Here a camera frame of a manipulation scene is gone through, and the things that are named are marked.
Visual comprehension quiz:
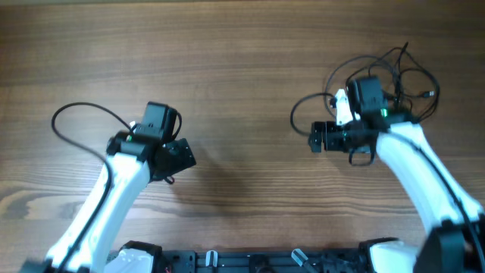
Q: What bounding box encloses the black usb cable bundle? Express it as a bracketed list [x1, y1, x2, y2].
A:
[324, 47, 414, 118]

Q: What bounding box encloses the black usb cable long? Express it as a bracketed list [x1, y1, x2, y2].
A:
[393, 42, 441, 122]

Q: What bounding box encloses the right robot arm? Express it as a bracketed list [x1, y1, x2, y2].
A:
[308, 77, 484, 272]

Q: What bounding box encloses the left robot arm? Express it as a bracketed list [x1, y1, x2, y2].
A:
[20, 102, 196, 272]

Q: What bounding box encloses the right camera black cable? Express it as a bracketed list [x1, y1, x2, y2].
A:
[289, 92, 482, 273]

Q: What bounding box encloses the camera black cable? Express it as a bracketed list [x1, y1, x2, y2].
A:
[51, 101, 133, 273]
[289, 92, 482, 273]

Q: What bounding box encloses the left camera black cable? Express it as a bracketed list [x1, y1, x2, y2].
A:
[51, 101, 133, 273]

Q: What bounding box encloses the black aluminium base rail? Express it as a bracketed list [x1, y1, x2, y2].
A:
[162, 248, 429, 273]

